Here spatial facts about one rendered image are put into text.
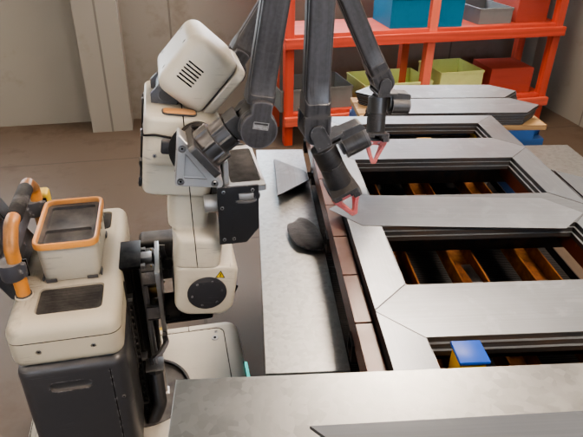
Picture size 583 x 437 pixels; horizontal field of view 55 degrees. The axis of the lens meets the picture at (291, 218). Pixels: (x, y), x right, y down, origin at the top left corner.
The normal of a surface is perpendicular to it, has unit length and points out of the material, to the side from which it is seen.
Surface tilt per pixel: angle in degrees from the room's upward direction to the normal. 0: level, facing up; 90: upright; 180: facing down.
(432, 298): 0
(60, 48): 90
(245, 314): 0
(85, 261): 92
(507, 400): 0
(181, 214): 90
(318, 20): 90
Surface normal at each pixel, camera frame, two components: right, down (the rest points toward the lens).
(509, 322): 0.02, -0.86
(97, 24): 0.22, 0.50
